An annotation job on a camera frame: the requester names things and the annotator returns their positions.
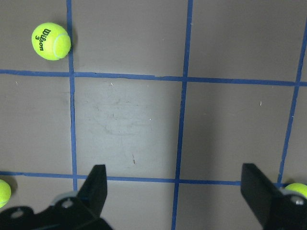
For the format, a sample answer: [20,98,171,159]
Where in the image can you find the tennis ball centre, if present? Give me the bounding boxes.
[31,23,71,61]

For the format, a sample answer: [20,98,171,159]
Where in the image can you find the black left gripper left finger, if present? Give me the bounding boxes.
[77,164,106,217]

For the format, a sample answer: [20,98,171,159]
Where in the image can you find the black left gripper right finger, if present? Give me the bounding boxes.
[240,163,283,229]

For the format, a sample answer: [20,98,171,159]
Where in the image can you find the tennis ball lower right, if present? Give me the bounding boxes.
[285,183,307,198]

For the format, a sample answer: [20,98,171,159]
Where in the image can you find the tennis ball lower left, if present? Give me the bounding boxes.
[0,180,12,208]

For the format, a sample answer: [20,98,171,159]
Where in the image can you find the tennis ball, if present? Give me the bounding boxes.
[31,23,71,61]
[0,180,12,208]
[285,183,307,198]

